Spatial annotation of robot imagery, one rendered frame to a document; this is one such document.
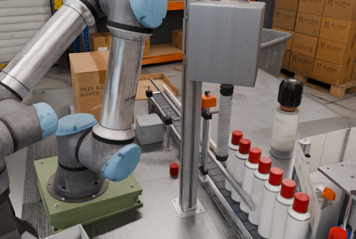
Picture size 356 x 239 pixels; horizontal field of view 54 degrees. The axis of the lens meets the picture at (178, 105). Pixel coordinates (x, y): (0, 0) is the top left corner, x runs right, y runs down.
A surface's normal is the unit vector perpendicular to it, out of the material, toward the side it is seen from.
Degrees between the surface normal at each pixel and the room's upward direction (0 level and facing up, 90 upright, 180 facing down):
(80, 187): 75
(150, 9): 86
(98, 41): 90
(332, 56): 91
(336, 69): 90
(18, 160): 0
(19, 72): 58
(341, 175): 0
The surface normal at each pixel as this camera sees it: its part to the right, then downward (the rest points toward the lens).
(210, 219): 0.02, -0.91
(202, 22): -0.28, 0.39
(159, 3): 0.83, 0.18
